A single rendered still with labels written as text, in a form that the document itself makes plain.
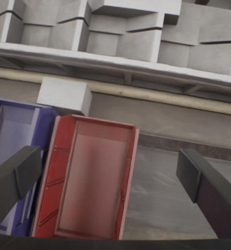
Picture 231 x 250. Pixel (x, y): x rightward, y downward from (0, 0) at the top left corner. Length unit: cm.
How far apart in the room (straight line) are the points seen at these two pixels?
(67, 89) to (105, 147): 20
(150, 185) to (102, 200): 15
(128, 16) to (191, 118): 34
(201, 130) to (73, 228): 47
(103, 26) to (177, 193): 49
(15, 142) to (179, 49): 49
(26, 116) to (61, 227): 33
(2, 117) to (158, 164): 46
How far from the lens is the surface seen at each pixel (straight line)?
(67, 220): 60
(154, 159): 56
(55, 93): 51
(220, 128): 63
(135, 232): 59
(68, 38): 46
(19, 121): 57
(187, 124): 59
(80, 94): 49
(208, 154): 61
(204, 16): 53
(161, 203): 58
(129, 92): 55
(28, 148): 17
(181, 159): 16
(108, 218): 58
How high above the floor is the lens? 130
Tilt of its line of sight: 80 degrees down
